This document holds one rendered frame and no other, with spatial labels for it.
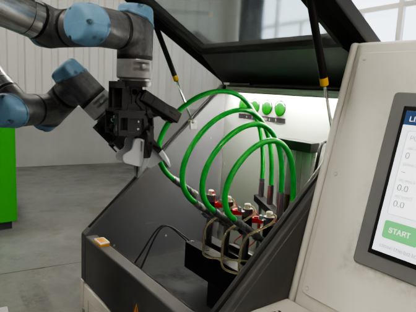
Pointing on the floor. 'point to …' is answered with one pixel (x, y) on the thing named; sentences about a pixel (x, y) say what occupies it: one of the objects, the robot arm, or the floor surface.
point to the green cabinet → (7, 178)
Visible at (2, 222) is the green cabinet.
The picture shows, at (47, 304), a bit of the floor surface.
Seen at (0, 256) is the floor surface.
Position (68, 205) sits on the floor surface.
